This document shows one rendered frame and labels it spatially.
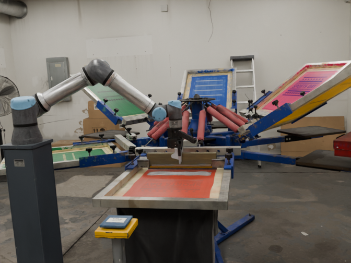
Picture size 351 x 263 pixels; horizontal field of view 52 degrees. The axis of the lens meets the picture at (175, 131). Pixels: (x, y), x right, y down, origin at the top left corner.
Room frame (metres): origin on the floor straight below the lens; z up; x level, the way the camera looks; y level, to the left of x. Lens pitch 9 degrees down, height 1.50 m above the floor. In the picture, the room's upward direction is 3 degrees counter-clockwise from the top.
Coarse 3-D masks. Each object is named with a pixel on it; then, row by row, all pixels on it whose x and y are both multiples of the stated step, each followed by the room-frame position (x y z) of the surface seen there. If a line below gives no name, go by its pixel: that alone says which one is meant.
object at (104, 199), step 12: (120, 180) 1.77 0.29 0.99; (228, 180) 1.68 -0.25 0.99; (108, 192) 1.59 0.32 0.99; (228, 192) 1.51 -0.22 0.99; (96, 204) 1.50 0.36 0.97; (108, 204) 1.49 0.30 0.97; (120, 204) 1.48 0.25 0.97; (132, 204) 1.47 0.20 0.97; (144, 204) 1.46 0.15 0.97; (156, 204) 1.45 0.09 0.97; (168, 204) 1.44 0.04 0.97; (180, 204) 1.43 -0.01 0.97; (192, 204) 1.42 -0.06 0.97; (204, 204) 1.41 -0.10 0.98; (216, 204) 1.40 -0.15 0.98
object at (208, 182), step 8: (184, 176) 1.90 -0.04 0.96; (192, 176) 1.89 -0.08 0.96; (200, 176) 1.89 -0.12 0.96; (208, 176) 1.88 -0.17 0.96; (208, 184) 1.74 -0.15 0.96; (168, 192) 1.65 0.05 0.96; (176, 192) 1.64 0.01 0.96; (184, 192) 1.64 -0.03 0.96; (200, 192) 1.62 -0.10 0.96; (208, 192) 1.62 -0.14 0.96
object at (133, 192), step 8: (144, 176) 1.94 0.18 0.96; (152, 176) 1.93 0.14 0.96; (160, 176) 1.92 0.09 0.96; (168, 176) 1.91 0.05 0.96; (176, 176) 1.91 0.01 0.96; (136, 184) 1.80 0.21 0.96; (128, 192) 1.67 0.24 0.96; (136, 192) 1.67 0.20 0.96; (144, 192) 1.66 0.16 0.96; (152, 192) 1.66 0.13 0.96; (160, 192) 1.65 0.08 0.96
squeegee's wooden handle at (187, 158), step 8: (152, 152) 2.07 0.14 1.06; (160, 152) 2.06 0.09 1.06; (168, 152) 2.05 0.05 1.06; (184, 152) 2.03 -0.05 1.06; (192, 152) 2.02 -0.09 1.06; (200, 152) 2.01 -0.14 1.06; (208, 152) 2.00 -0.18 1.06; (152, 160) 2.05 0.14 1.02; (160, 160) 2.04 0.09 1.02; (168, 160) 2.04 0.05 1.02; (176, 160) 2.03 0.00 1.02; (184, 160) 2.02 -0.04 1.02; (192, 160) 2.01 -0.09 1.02; (200, 160) 2.00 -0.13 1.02; (208, 160) 1.99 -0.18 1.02
